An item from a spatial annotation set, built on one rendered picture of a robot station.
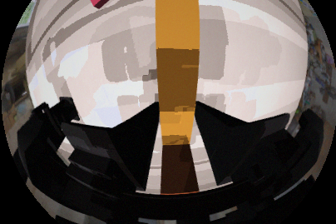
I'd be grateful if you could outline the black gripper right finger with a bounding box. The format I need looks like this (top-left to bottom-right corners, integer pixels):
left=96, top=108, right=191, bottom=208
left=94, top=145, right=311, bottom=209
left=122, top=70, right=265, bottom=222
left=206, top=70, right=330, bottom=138
left=195, top=101, right=289, bottom=186

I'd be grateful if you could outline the orange long bar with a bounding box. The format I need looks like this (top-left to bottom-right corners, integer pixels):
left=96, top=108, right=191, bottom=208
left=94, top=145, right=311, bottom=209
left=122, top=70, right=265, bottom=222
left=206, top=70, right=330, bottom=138
left=155, top=0, right=200, bottom=195

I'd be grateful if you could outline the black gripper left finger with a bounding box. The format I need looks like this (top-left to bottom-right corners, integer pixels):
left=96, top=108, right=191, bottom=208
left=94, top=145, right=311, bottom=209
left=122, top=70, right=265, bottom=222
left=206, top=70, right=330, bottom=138
left=61, top=102, right=161, bottom=192

